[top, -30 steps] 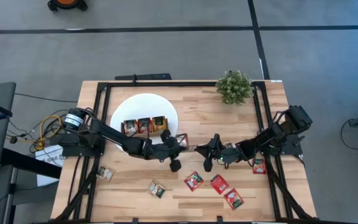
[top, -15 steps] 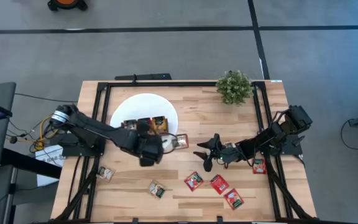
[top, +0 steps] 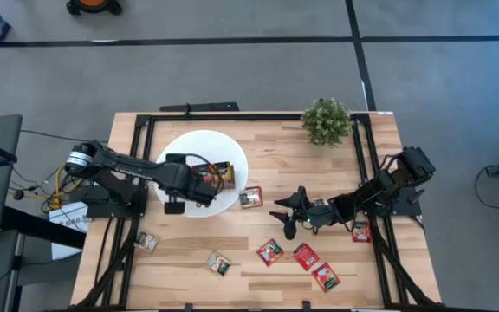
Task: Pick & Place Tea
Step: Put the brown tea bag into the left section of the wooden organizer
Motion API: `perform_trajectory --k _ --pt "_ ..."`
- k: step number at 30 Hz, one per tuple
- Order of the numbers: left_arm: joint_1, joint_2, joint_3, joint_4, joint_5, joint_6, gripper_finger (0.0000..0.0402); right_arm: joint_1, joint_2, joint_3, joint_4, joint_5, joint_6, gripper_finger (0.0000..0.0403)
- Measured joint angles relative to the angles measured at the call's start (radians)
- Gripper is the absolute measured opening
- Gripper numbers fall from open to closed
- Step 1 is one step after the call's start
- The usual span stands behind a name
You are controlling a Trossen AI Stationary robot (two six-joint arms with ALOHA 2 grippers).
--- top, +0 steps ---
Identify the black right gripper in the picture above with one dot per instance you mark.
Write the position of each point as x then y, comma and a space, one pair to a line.
319, 216

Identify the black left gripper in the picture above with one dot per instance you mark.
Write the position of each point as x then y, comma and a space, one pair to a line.
197, 188

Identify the red tea bag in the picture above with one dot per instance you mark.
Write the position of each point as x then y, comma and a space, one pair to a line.
202, 172
270, 252
306, 256
326, 277
361, 232
261, 195

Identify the wooden tea box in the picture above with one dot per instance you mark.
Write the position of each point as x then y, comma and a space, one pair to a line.
232, 184

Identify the white round plate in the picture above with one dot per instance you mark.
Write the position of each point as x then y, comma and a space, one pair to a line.
210, 143

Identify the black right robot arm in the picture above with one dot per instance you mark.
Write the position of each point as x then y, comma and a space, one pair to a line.
379, 190

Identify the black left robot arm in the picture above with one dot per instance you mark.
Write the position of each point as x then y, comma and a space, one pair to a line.
124, 167

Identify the orange tea bag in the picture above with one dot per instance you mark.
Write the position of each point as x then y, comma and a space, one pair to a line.
228, 173

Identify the black bar device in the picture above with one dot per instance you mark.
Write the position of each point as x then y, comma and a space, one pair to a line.
206, 107

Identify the green potted plant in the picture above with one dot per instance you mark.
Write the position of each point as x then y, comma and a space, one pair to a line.
326, 122

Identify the white printed box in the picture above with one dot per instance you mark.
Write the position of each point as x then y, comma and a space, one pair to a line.
69, 221

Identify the white sticker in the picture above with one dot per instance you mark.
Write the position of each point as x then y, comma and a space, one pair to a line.
385, 113

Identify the black beam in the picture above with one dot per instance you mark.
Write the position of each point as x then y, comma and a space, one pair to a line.
41, 227

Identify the orange and black round base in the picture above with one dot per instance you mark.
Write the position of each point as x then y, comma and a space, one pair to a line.
93, 3

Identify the black aluminium table frame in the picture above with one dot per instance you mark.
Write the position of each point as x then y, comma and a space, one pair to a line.
249, 117

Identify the black table bracket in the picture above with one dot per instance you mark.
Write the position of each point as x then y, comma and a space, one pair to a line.
306, 305
188, 306

